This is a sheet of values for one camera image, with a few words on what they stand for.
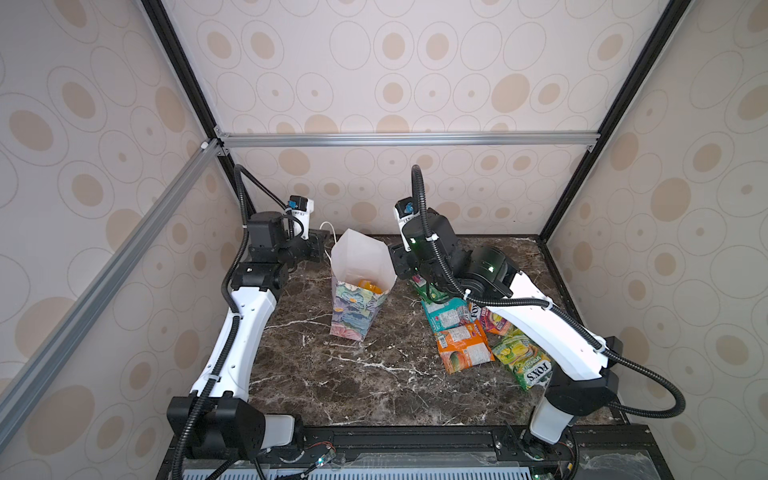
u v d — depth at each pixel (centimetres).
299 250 63
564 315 41
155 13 67
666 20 69
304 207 64
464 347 87
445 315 94
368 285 100
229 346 43
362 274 99
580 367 41
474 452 73
